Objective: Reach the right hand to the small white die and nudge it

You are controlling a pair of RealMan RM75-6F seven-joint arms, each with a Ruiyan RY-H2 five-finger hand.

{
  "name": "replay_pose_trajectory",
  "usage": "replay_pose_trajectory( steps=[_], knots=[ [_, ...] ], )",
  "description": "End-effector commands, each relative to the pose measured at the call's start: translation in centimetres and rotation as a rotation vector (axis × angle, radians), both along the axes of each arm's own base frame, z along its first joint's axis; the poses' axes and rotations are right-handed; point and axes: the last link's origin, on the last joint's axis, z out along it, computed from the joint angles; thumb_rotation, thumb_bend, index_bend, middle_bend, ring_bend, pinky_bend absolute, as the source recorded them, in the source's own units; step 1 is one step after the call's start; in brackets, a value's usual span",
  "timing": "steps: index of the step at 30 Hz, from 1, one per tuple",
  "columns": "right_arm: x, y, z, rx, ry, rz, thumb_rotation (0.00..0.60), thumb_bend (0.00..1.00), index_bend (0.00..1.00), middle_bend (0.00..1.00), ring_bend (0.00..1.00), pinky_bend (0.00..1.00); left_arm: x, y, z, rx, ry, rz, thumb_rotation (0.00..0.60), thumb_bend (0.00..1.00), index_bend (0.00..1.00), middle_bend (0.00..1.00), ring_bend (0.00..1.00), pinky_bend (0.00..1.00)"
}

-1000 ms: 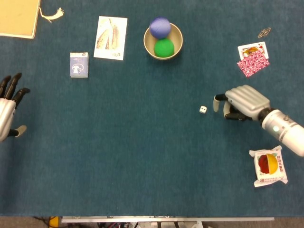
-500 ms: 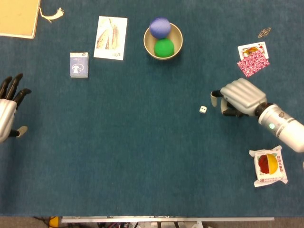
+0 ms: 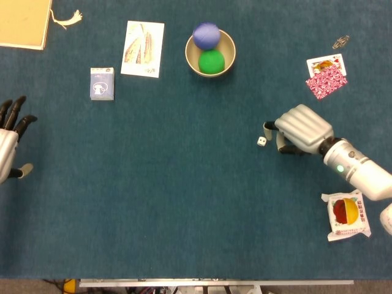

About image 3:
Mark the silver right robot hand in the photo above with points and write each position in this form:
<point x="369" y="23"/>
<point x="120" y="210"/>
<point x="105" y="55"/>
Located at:
<point x="303" y="131"/>

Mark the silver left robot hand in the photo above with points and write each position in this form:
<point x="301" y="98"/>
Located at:
<point x="7" y="144"/>

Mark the white die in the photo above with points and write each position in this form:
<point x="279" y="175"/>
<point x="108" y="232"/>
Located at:
<point x="261" y="141"/>

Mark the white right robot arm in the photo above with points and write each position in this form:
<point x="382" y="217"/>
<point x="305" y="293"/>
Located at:
<point x="355" y="167"/>

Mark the red patterned playing card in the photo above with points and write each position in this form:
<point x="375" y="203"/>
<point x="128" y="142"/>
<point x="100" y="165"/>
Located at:
<point x="326" y="84"/>

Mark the face-up playing card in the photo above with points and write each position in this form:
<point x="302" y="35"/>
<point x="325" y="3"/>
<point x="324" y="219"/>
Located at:
<point x="326" y="62"/>

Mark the white snack packet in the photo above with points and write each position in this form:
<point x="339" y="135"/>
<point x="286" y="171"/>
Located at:
<point x="347" y="219"/>

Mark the blue card box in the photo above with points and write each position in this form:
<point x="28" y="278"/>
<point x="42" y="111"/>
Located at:
<point x="102" y="84"/>

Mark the beige round bowl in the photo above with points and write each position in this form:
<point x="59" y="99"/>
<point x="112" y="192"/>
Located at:
<point x="228" y="46"/>

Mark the green ball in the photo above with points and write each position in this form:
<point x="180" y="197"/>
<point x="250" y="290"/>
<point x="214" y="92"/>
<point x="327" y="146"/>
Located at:
<point x="211" y="62"/>

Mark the yellow book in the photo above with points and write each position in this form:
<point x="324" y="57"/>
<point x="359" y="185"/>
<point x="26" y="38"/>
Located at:
<point x="23" y="23"/>

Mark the purple ball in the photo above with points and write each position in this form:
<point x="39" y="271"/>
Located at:
<point x="206" y="35"/>

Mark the cream tassel bookmark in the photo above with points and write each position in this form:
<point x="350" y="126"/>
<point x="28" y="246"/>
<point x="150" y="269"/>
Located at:
<point x="69" y="20"/>

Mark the yellow object under table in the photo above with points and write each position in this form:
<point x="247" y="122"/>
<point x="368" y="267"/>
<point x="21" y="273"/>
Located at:
<point x="70" y="286"/>

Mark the white illustrated postcard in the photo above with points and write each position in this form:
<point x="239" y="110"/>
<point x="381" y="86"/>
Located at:
<point x="142" y="49"/>

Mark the aluminium table frame rail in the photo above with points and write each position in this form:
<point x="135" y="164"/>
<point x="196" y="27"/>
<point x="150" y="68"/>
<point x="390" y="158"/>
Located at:
<point x="214" y="283"/>

